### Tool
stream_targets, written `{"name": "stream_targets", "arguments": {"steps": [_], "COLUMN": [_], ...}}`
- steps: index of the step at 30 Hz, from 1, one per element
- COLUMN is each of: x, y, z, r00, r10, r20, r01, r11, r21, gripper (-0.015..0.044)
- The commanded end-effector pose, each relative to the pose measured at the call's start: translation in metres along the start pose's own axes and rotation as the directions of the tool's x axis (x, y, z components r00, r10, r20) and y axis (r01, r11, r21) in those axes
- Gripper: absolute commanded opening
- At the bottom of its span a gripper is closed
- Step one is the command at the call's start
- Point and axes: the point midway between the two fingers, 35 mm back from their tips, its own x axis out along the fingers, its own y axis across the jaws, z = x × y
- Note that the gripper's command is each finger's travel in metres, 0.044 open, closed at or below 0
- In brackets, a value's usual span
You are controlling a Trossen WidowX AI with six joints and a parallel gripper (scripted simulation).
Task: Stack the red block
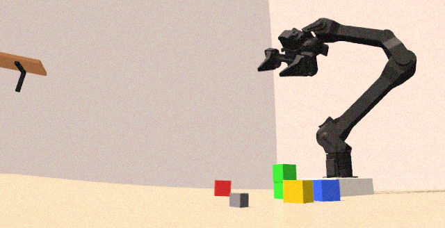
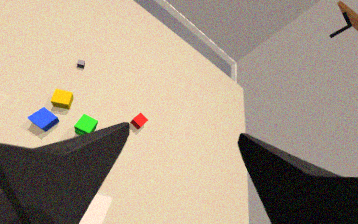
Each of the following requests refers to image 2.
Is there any blue block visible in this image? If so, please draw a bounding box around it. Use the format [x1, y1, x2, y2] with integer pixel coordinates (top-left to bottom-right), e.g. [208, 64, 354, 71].
[27, 107, 60, 132]

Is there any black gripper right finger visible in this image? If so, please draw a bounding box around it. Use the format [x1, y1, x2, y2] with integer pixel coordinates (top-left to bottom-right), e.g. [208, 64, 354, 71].
[238, 133, 358, 224]

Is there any red block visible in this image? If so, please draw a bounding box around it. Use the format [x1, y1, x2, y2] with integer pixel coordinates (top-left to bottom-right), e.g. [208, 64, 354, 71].
[130, 113, 148, 130]

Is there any yellow block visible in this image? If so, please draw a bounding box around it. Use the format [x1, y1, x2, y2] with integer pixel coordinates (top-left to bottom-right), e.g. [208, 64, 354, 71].
[51, 89, 73, 109]

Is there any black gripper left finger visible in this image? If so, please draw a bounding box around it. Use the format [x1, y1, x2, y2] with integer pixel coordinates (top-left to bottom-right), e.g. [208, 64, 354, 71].
[0, 122, 130, 224]

